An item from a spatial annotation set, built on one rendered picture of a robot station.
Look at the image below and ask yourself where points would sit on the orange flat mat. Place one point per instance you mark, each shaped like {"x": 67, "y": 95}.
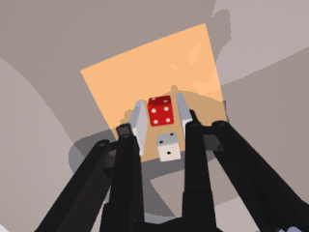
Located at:
{"x": 179, "y": 63}

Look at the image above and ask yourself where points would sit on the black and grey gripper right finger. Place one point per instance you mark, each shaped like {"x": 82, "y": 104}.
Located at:
{"x": 273, "y": 205}

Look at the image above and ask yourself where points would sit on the red die with white pips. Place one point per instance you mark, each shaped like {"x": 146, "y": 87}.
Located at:
{"x": 160, "y": 111}

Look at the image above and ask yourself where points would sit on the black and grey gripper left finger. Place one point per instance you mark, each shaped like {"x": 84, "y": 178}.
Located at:
{"x": 77, "y": 207}

